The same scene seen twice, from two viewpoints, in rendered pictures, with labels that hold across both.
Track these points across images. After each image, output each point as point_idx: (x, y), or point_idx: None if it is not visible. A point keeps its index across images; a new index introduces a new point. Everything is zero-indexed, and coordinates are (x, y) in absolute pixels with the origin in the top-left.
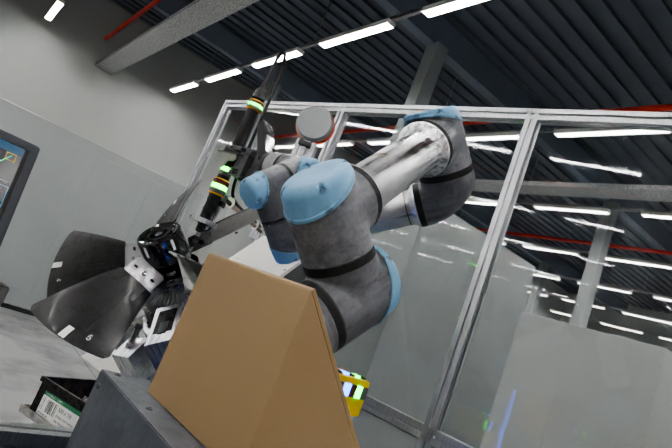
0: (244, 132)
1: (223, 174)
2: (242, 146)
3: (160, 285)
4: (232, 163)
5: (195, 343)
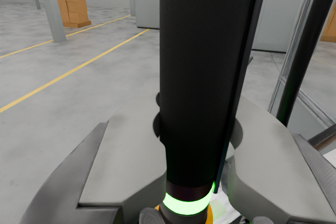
0: None
1: (165, 216)
2: (209, 93)
3: None
4: (182, 185)
5: None
